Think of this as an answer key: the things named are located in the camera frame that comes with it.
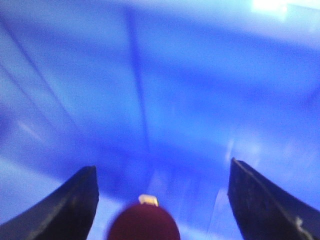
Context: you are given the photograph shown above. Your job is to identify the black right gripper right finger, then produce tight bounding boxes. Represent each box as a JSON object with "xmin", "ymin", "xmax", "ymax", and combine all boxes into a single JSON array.
[{"xmin": 227, "ymin": 158, "xmax": 320, "ymax": 240}]

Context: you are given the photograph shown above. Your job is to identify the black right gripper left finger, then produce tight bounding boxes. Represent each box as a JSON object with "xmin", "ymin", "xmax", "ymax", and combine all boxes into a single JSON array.
[{"xmin": 0, "ymin": 166, "xmax": 99, "ymax": 240}]

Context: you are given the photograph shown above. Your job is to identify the red push button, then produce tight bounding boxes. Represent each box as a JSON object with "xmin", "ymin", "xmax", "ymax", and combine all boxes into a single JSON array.
[{"xmin": 105, "ymin": 194, "xmax": 181, "ymax": 240}]

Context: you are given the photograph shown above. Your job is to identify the blue plastic crate right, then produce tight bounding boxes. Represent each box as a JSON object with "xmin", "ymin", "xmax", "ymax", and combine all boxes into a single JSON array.
[{"xmin": 0, "ymin": 0, "xmax": 320, "ymax": 240}]

